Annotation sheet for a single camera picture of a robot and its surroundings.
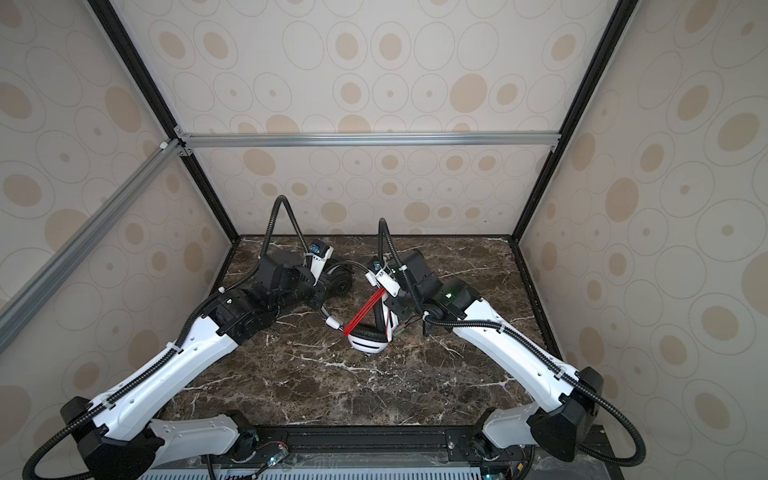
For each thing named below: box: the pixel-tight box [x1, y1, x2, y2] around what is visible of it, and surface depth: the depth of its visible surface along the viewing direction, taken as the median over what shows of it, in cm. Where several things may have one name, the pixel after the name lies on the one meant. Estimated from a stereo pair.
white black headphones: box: [320, 259, 399, 354], surface depth 67 cm
